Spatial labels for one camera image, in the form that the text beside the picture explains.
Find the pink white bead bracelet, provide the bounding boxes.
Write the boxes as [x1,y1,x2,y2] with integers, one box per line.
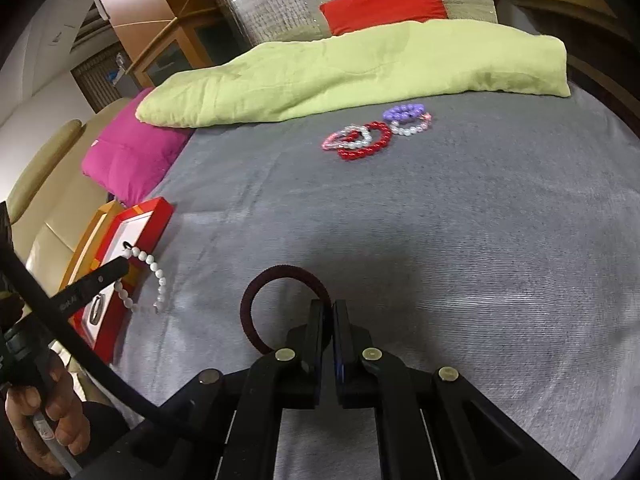
[321,123,374,152]

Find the beige sofa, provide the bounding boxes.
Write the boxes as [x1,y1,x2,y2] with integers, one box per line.
[1,73,129,295]

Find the red cushion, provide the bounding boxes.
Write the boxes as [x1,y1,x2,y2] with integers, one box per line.
[319,0,448,36]

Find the orange jewelry box tray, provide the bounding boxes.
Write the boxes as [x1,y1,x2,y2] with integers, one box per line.
[58,200,124,290]

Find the purple bead bracelet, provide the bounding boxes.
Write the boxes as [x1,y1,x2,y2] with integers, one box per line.
[382,103,428,124]

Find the person's left hand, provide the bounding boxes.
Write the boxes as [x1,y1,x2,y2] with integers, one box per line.
[4,351,92,476]

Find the black cable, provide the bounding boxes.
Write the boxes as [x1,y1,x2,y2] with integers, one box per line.
[0,238,166,426]

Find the clear grey bangle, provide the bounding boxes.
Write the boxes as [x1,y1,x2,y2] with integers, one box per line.
[88,294,105,326]

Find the wooden cabinet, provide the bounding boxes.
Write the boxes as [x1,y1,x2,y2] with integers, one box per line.
[96,0,242,87]

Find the small pale pink bead bracelet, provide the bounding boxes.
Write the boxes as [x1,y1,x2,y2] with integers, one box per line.
[388,112,433,137]

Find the magenta pillow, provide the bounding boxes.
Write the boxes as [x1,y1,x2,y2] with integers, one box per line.
[81,88,193,207]

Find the light green folded blanket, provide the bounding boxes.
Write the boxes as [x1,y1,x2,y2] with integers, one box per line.
[136,20,570,128]

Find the radiator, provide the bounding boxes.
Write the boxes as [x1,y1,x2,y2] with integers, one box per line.
[70,44,127,113]

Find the grey bed cover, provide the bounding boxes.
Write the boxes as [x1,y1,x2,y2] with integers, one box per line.
[114,89,639,479]

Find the dark red bangle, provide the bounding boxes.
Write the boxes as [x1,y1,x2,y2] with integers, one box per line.
[239,264,332,356]

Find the red bead bracelet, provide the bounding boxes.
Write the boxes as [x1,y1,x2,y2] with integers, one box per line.
[336,120,394,162]

